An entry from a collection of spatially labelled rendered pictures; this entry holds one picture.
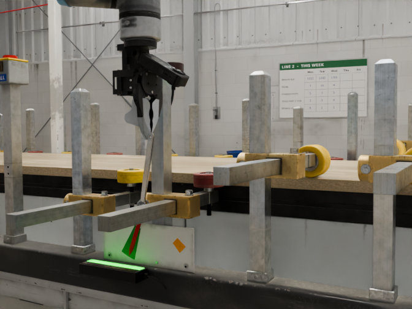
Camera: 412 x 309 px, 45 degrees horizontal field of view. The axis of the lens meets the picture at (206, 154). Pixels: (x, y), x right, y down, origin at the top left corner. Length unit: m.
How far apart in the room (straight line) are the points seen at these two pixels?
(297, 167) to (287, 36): 7.60
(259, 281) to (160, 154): 0.36
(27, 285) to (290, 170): 0.88
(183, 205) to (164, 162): 0.11
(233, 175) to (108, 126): 9.13
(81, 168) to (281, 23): 7.53
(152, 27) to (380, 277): 0.67
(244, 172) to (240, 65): 7.90
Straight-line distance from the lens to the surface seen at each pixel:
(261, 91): 1.02
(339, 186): 1.20
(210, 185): 1.24
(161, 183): 1.15
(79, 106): 1.30
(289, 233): 1.26
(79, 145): 1.30
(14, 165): 1.49
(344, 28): 8.41
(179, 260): 1.14
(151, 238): 1.18
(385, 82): 0.96
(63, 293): 1.44
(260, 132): 1.02
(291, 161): 0.99
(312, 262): 1.25
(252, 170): 0.87
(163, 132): 1.14
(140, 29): 1.07
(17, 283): 1.58
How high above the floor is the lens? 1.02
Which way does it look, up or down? 3 degrees down
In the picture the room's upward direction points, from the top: straight up
